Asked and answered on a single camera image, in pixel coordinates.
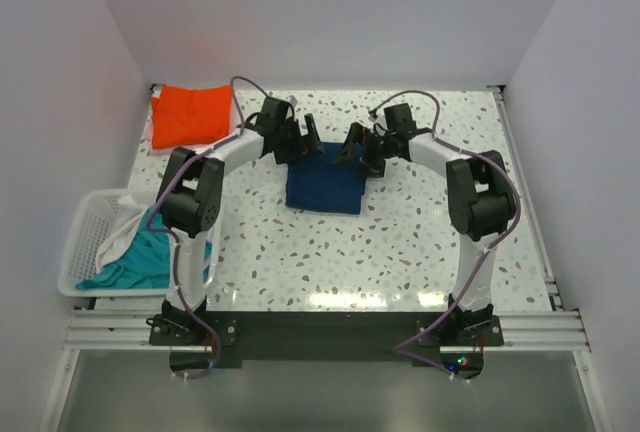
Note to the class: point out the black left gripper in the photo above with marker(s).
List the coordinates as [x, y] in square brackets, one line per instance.
[298, 138]

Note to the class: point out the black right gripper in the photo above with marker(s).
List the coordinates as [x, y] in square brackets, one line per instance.
[372, 147]

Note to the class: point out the dark blue printed t-shirt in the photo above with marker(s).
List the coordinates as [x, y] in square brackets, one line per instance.
[316, 184]

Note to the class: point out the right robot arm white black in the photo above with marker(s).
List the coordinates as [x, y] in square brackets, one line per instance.
[483, 208]

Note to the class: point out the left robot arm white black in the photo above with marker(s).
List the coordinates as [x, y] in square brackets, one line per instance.
[189, 203]

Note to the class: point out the folded pink t-shirt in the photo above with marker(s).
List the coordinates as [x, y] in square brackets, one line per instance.
[149, 133]

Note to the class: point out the folded orange t-shirt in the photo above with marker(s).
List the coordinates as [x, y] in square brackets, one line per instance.
[190, 117]

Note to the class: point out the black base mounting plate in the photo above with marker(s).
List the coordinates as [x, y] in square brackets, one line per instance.
[230, 339]

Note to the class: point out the teal t-shirt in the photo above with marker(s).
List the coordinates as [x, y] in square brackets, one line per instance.
[115, 278]

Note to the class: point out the white plastic laundry basket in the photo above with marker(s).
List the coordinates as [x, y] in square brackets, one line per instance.
[93, 223]

